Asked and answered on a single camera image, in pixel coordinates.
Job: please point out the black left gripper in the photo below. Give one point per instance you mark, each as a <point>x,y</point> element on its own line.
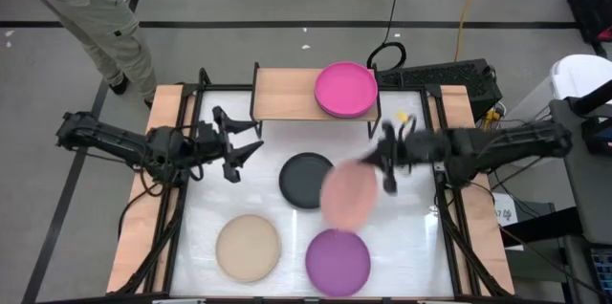
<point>212,144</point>

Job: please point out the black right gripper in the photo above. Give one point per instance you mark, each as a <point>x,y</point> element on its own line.
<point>423,147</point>

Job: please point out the salmon pink round plate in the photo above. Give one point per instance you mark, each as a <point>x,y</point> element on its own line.
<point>349,196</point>

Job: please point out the bright pink round plate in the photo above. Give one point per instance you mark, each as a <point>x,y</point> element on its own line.
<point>345,88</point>

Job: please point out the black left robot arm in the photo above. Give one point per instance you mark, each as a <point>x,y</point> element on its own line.
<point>119,141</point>

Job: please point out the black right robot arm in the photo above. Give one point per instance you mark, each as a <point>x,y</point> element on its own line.
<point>507,144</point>

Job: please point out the small yellow tag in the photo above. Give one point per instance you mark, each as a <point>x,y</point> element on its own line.
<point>403,117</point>

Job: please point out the dark grey round plate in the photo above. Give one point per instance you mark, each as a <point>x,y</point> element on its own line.
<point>301,180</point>

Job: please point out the black computer case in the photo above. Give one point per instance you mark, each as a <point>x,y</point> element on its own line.
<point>444,79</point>

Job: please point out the beige round plate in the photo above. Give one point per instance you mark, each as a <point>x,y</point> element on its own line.
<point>247,247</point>

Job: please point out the wooden table side panel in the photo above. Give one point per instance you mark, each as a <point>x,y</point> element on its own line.
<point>143,208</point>
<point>483,227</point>

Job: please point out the purple round plate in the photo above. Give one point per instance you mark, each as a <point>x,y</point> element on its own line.
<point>337,263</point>

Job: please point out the white paper label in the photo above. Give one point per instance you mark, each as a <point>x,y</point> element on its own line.
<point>505,209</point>

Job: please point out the person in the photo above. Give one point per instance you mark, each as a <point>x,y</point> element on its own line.
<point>95,17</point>

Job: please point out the grey side desk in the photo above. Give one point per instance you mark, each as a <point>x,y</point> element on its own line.
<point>588,184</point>

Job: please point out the white round bin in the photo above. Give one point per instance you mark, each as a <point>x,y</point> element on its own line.
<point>581,74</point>

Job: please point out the black bag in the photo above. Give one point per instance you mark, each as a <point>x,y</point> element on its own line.
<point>593,3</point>

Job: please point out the wooden shelf with black frame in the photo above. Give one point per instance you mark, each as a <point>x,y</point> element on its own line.
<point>284,96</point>

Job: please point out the black table frame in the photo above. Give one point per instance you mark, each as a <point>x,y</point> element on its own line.
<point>447,227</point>

